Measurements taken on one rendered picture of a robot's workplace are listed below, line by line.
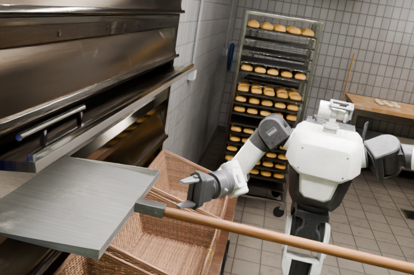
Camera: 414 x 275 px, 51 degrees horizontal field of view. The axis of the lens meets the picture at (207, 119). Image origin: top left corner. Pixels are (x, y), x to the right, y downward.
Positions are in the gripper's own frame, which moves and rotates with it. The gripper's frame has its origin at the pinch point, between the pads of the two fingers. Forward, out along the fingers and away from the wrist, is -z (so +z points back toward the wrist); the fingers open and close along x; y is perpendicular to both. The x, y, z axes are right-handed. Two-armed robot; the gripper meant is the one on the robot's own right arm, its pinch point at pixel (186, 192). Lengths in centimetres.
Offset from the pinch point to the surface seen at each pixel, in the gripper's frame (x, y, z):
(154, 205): -1.1, 0.0, -13.0
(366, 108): -36, -119, 408
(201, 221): -2.7, 12.0, -5.1
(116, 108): 20.4, -27.2, -10.1
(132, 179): -4.2, -23.3, -3.6
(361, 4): 83, -184, 467
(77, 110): 23.5, -19.1, -29.1
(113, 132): -4, -68, 18
